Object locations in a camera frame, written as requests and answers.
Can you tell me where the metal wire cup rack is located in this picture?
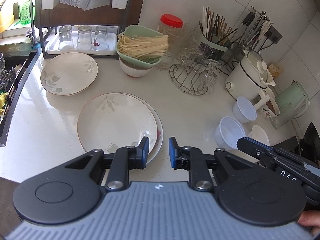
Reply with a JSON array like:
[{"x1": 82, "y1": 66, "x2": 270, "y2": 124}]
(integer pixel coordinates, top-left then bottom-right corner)
[{"x1": 169, "y1": 46, "x2": 222, "y2": 96}]

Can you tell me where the green detergent bottle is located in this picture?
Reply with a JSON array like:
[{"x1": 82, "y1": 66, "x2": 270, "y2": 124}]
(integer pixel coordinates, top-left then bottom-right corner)
[{"x1": 19, "y1": 0, "x2": 32, "y2": 26}]

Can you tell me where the person's right hand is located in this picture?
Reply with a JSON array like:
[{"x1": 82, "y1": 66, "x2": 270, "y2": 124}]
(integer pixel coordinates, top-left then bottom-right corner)
[{"x1": 298, "y1": 210, "x2": 320, "y2": 236}]

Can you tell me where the bunch of chopsticks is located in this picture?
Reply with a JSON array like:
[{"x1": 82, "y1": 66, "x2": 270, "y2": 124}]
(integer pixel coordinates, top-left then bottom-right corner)
[{"x1": 202, "y1": 6, "x2": 238, "y2": 43}]

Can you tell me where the black kitchen sink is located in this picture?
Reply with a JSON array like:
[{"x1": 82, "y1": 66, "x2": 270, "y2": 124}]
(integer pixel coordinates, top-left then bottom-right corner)
[{"x1": 0, "y1": 44, "x2": 39, "y2": 147}]

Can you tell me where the black wall socket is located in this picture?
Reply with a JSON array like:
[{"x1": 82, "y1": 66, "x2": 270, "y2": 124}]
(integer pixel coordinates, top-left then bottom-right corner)
[{"x1": 264, "y1": 24, "x2": 283, "y2": 45}]

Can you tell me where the yellow sponge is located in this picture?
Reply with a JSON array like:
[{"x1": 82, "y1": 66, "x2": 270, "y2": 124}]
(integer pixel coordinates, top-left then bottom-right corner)
[{"x1": 267, "y1": 64, "x2": 281, "y2": 78}]

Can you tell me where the green colander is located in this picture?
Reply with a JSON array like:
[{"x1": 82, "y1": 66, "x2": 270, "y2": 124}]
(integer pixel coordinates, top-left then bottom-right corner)
[{"x1": 116, "y1": 24, "x2": 169, "y2": 68}]

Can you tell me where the red-lid plastic jar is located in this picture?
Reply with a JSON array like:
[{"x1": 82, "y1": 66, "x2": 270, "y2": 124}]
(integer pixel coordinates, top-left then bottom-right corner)
[{"x1": 157, "y1": 14, "x2": 184, "y2": 37}]

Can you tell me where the green jug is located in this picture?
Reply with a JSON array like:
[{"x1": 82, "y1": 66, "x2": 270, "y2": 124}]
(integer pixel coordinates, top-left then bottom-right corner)
[{"x1": 276, "y1": 80, "x2": 310, "y2": 119}]

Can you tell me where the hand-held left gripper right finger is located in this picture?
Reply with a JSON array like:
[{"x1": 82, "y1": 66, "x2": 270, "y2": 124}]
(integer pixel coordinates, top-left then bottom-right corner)
[{"x1": 169, "y1": 137, "x2": 259, "y2": 192}]

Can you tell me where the green utensil holder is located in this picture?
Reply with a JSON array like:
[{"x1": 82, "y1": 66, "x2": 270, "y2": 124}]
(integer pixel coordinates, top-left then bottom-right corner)
[{"x1": 199, "y1": 21, "x2": 233, "y2": 62}]

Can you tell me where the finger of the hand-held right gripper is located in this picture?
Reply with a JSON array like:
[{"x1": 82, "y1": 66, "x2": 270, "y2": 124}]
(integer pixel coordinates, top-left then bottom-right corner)
[
  {"x1": 237, "y1": 138, "x2": 283, "y2": 168},
  {"x1": 246, "y1": 137, "x2": 313, "y2": 167}
]

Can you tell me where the white floral plate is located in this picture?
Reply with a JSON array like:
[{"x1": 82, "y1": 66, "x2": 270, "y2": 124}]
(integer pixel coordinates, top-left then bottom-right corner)
[
  {"x1": 40, "y1": 52, "x2": 99, "y2": 96},
  {"x1": 77, "y1": 93, "x2": 158, "y2": 155}
]

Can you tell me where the brown cutting board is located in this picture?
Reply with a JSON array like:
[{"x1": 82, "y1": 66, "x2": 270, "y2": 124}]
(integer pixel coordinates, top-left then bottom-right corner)
[{"x1": 36, "y1": 0, "x2": 148, "y2": 27}]

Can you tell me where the white plastic bowl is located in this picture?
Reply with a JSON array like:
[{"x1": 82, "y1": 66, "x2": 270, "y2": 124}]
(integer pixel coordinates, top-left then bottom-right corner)
[
  {"x1": 247, "y1": 125, "x2": 270, "y2": 146},
  {"x1": 232, "y1": 96, "x2": 258, "y2": 123},
  {"x1": 214, "y1": 116, "x2": 247, "y2": 151}
]

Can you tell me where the white ceramic bowl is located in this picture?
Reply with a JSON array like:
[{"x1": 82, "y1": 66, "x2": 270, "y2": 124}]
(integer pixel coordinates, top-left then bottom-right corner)
[{"x1": 119, "y1": 57, "x2": 153, "y2": 78}]

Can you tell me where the bundle of dry noodles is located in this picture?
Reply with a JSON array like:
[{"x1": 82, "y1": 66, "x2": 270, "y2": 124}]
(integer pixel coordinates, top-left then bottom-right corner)
[{"x1": 118, "y1": 35, "x2": 169, "y2": 59}]

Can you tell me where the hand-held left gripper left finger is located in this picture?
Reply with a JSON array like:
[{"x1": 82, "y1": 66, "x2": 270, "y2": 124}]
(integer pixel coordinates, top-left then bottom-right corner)
[{"x1": 65, "y1": 137, "x2": 150, "y2": 192}]

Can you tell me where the textured glass pitcher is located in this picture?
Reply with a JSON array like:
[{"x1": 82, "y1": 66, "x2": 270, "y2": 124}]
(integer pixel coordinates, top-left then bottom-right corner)
[{"x1": 155, "y1": 24, "x2": 200, "y2": 71}]

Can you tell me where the row of hanging kitchen utensils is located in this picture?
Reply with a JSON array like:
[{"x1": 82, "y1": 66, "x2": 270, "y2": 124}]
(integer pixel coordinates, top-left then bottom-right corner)
[{"x1": 232, "y1": 5, "x2": 272, "y2": 53}]

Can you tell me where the white plate with pink flower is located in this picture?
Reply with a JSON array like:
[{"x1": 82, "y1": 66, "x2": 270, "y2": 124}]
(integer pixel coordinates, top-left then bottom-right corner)
[{"x1": 140, "y1": 95, "x2": 164, "y2": 165}]

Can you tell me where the dark metal dish rack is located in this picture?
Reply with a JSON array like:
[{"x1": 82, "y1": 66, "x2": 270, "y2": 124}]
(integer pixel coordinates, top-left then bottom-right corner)
[{"x1": 34, "y1": 0, "x2": 148, "y2": 61}]

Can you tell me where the white drain tray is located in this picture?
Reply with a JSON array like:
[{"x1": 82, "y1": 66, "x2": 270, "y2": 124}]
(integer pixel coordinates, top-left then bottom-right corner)
[{"x1": 46, "y1": 31, "x2": 118, "y2": 55}]

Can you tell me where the white electric pot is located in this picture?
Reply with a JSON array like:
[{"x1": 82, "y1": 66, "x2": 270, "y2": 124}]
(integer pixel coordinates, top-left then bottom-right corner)
[{"x1": 225, "y1": 49, "x2": 276, "y2": 102}]

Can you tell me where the textured glass tumbler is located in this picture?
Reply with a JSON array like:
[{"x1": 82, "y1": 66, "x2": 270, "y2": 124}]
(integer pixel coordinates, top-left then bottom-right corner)
[{"x1": 270, "y1": 102, "x2": 296, "y2": 130}]

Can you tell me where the floral ceramic pot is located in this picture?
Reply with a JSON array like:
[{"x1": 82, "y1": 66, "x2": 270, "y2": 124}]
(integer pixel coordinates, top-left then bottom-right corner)
[{"x1": 254, "y1": 90, "x2": 280, "y2": 118}]

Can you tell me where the clear drinking glass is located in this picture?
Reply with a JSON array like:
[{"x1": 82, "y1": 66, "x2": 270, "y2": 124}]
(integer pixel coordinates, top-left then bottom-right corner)
[
  {"x1": 94, "y1": 26, "x2": 110, "y2": 51},
  {"x1": 76, "y1": 25, "x2": 93, "y2": 51},
  {"x1": 59, "y1": 25, "x2": 74, "y2": 51}
]

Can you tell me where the clear glass cup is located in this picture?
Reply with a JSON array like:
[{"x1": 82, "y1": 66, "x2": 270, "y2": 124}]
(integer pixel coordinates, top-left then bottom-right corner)
[
  {"x1": 200, "y1": 58, "x2": 222, "y2": 72},
  {"x1": 200, "y1": 70, "x2": 218, "y2": 93}
]

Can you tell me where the metal faucet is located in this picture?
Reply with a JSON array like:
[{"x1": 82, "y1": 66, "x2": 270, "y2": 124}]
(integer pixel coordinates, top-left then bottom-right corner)
[{"x1": 0, "y1": 0, "x2": 40, "y2": 49}]

